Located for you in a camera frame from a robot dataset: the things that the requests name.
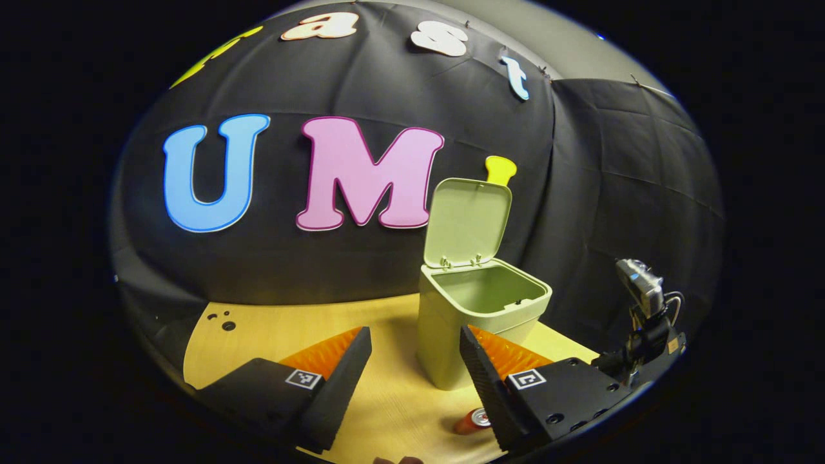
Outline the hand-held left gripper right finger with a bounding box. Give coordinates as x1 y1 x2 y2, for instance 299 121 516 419
459 325 636 455

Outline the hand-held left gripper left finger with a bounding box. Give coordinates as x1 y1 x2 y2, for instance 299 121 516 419
193 325 373 455

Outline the red pop can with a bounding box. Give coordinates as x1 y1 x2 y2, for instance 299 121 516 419
453 407 492 436

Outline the pale green garbage bin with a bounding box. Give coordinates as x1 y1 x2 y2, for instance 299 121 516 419
416 177 553 392

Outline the wooden desktop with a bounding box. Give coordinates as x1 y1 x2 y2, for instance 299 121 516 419
182 293 603 464

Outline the black backdrop cloth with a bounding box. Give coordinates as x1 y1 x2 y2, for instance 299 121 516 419
110 0 726 381

